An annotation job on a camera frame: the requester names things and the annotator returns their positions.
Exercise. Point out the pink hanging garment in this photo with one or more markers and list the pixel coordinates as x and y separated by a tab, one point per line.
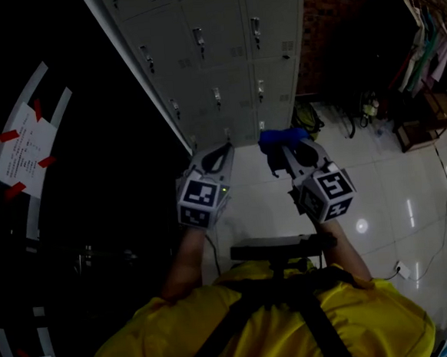
443	50

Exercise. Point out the blue cloth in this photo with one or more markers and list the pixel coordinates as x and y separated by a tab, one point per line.
278	138

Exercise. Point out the green hanging garment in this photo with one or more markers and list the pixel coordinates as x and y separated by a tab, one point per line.
428	51

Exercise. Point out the person's right forearm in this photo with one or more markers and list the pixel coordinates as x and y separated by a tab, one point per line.
344	249

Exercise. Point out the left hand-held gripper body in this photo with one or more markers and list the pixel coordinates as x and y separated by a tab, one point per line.
203	192

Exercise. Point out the person's left forearm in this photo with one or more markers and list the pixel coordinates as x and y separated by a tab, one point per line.
187	261

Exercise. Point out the white hanging garment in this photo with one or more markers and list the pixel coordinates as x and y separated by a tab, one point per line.
416	52

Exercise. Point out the white window frame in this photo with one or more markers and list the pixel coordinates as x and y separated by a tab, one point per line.
28	95

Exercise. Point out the yellow and black bag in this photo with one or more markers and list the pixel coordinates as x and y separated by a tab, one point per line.
306	116

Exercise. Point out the white power strip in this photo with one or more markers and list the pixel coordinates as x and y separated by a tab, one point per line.
402	270

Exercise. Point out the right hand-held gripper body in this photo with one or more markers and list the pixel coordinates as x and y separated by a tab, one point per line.
330	190

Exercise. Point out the black chest-mounted box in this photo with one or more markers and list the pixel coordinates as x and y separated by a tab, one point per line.
271	247

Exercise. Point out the grey metal locker doors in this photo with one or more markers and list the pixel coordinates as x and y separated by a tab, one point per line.
219	78

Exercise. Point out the large white paper sheet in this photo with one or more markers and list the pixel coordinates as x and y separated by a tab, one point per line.
25	151

